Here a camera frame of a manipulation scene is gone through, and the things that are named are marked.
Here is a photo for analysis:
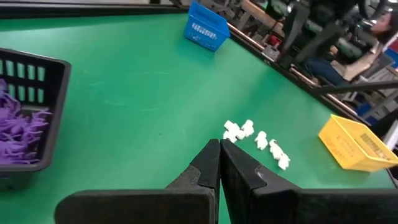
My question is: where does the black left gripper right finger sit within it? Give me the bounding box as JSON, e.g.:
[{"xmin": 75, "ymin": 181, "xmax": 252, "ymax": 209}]
[{"xmin": 220, "ymin": 139, "xmax": 300, "ymax": 224}]

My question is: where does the yellow plastic slotted basket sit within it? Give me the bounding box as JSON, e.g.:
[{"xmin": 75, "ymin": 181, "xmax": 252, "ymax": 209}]
[{"xmin": 318, "ymin": 114, "xmax": 398, "ymax": 173}]

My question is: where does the blue plastic slotted basket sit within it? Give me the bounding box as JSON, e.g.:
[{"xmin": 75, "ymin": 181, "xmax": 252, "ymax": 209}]
[{"xmin": 183, "ymin": 1, "xmax": 231, "ymax": 53}]

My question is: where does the person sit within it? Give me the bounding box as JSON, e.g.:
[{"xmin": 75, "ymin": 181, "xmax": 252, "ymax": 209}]
[{"xmin": 304, "ymin": 11, "xmax": 398, "ymax": 88}]

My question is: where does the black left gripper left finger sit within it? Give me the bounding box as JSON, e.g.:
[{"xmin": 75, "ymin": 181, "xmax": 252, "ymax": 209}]
[{"xmin": 166, "ymin": 139, "xmax": 221, "ymax": 224}]

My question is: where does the black plastic slotted basket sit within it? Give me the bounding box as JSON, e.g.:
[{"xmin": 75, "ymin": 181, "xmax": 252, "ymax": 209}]
[{"xmin": 0, "ymin": 47, "xmax": 72, "ymax": 190}]

